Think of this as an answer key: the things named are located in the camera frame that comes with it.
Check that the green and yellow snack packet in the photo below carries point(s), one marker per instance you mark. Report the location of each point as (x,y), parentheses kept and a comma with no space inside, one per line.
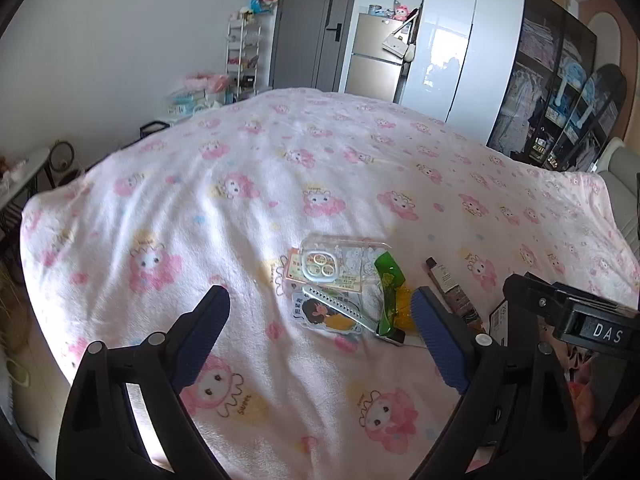
(387,270)

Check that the grey door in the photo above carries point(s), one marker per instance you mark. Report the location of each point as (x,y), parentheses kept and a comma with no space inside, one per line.
(310,25)

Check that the pink printed blanket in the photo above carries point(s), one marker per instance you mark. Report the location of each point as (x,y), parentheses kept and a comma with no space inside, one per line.
(250,160)

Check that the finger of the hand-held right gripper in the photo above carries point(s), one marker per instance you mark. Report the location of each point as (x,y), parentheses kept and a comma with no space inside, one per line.
(530,292)

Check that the grey padded headboard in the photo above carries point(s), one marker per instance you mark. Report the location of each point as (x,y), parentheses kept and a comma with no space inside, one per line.
(622,170)

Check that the small white table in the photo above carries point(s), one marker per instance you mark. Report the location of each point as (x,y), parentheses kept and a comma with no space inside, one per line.
(25,170)

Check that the hand cream tube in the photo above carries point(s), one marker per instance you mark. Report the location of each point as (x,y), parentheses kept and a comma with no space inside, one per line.
(442,277)

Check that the orange printed card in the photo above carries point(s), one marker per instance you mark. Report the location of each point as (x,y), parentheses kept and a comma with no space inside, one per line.
(294,269)

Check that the silver refrigerator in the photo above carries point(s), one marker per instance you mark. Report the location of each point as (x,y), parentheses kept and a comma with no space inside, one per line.
(372,65)

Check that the dark glass cabinet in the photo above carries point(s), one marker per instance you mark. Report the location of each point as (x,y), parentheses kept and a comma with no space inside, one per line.
(535,85)

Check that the white shelf rack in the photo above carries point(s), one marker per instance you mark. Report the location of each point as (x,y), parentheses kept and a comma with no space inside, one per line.
(242,50)

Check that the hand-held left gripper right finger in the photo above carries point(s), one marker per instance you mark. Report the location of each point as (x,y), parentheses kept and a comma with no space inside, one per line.
(440,340)

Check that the white wardrobe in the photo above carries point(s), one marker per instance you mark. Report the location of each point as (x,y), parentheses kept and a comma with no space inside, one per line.
(480,35)

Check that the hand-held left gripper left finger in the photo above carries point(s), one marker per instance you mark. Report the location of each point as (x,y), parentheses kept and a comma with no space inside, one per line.
(202,332)

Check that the clear phone case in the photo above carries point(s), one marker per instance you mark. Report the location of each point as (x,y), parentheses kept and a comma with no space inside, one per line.
(350,255)

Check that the pink plush doll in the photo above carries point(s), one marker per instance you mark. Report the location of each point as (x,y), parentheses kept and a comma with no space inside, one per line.
(400,12)

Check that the white handbag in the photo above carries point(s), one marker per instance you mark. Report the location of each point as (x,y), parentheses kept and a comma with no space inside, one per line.
(397,47)

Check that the small round fan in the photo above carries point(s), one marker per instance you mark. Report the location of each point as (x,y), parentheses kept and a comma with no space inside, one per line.
(62,157)

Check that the cartoon girl sticker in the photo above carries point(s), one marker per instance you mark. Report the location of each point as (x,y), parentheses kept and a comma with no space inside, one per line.
(320,319)

